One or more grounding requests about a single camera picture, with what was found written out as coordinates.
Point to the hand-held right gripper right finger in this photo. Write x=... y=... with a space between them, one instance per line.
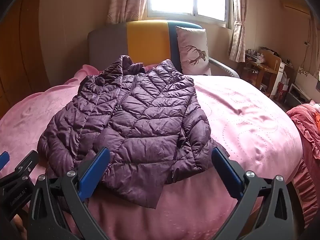
x=228 y=170

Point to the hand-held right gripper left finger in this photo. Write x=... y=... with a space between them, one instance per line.
x=93 y=167

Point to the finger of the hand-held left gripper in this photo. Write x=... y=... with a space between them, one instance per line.
x=27 y=163
x=3 y=160

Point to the purple puffer jacket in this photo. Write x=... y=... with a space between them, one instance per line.
x=140 y=120

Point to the person's left hand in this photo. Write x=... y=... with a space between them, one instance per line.
x=17 y=226

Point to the bed with pink cover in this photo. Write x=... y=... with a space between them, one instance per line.
x=250 y=130

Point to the red ruffled blanket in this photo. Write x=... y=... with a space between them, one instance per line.
x=308 y=135

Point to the orange plastic bag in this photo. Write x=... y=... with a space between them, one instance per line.
x=251 y=77

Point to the red paper bag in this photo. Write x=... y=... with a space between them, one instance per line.
x=282 y=90

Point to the grey storage box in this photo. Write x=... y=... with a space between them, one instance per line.
x=296 y=95

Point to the orange quilted cloth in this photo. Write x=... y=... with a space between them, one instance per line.
x=317 y=120

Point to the wooden wardrobe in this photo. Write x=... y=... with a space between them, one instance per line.
x=20 y=55

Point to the wooden desk with shelf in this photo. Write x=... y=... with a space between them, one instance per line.
x=265 y=67

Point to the white cabinet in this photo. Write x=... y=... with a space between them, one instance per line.
x=280 y=72

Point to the flower print cardboard board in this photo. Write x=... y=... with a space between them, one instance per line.
x=305 y=77

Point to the deer print pillow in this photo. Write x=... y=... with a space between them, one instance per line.
x=192 y=50

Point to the grey yellow blue headboard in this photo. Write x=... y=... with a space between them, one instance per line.
x=147 y=40

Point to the pink tied curtain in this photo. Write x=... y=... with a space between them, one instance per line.
x=238 y=30

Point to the pink star print curtain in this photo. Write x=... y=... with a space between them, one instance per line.
x=127 y=0

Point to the grey padded bed rail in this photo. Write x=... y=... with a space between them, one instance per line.
x=222 y=66

